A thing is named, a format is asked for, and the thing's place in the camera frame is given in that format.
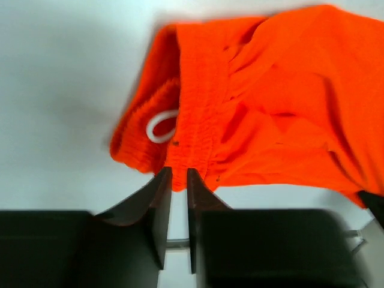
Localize orange shorts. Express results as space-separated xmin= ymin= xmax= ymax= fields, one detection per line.
xmin=110 ymin=5 xmax=383 ymax=205

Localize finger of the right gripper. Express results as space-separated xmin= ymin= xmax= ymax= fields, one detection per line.
xmin=358 ymin=191 xmax=384 ymax=228

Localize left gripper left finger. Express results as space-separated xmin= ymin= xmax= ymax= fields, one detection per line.
xmin=1 ymin=167 xmax=172 ymax=287

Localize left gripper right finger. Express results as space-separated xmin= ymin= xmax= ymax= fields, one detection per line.
xmin=187 ymin=169 xmax=364 ymax=287

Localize aluminium table rail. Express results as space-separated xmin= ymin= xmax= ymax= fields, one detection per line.
xmin=166 ymin=239 xmax=190 ymax=250

